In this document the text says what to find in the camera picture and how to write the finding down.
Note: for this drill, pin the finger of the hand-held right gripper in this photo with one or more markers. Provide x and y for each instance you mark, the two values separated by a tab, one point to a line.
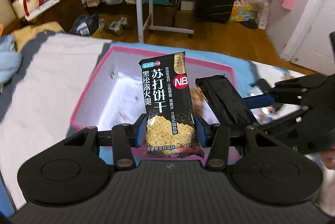
259	101
295	123

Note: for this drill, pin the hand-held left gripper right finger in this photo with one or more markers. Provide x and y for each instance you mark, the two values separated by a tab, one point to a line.
200	131

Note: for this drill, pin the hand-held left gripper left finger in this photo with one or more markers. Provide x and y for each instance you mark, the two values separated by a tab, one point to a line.
140	132

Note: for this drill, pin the clear coated nuts bag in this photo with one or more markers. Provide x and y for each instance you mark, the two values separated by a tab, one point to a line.
268	112

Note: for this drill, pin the plain black snack packet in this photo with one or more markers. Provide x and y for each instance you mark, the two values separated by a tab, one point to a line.
225	101

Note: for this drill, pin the black cracker packet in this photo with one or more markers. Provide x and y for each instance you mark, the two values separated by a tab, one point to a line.
167	108

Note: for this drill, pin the pink cardboard box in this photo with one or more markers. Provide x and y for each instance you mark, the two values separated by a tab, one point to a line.
89	98

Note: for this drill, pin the person's right forearm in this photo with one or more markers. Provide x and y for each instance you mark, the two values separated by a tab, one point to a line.
327	187

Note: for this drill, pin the white door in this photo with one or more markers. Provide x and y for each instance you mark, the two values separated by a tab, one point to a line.
308	4

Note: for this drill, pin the black round floor object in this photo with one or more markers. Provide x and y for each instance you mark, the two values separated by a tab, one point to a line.
249	24

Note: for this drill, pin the white plastic package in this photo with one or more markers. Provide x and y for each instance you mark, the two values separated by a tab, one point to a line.
263	16

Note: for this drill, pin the colourful gift bag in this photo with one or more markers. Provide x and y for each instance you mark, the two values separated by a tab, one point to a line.
242	12

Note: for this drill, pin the grey slipper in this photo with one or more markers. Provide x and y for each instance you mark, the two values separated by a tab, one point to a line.
112	29
124	22

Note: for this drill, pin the black trash bag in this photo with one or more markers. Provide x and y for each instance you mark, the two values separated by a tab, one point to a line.
83	25

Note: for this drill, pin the yellow blanket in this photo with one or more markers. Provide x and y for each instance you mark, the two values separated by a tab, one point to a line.
36	31

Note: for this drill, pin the light blue cloth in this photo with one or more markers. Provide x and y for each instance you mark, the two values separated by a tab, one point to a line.
9	59

